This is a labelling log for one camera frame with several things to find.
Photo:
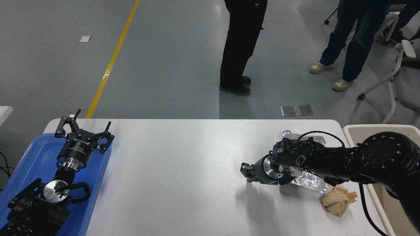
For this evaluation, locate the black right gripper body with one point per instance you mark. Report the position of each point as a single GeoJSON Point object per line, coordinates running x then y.
{"type": "Point", "coordinates": [258, 170]}

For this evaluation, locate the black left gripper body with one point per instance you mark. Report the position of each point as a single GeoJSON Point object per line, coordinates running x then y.
{"type": "Point", "coordinates": [77, 149]}

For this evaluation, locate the foil plate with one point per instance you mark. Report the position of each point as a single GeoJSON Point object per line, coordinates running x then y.
{"type": "Point", "coordinates": [308, 182]}

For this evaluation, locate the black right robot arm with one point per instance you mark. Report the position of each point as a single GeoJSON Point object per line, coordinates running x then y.
{"type": "Point", "coordinates": [380, 154]}

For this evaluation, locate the metal floor plate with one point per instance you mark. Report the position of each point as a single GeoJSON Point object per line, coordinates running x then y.
{"type": "Point", "coordinates": [305, 110]}
{"type": "Point", "coordinates": [288, 111]}

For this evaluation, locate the blue plastic tray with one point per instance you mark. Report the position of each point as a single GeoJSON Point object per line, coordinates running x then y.
{"type": "Point", "coordinates": [36, 154]}

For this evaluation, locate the white side table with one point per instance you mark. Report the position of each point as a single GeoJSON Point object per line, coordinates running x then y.
{"type": "Point", "coordinates": [5, 113]}

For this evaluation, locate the crumpled tan paper ball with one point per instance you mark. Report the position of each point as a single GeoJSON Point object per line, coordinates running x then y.
{"type": "Point", "coordinates": [338, 200]}

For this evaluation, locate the small white floor marker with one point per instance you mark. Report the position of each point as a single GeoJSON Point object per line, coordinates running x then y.
{"type": "Point", "coordinates": [85, 38]}

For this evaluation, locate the large pale bin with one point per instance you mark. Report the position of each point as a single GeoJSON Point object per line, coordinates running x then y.
{"type": "Point", "coordinates": [351, 131]}

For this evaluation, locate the chair leg with caster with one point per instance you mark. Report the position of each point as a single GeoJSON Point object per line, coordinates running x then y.
{"type": "Point", "coordinates": [327, 22]}

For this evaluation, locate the white chair with armrest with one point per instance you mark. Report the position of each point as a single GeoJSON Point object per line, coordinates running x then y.
{"type": "Point", "coordinates": [408, 47]}

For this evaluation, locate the white chair frame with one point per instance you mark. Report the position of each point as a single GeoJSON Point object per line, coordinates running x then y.
{"type": "Point", "coordinates": [393, 24]}

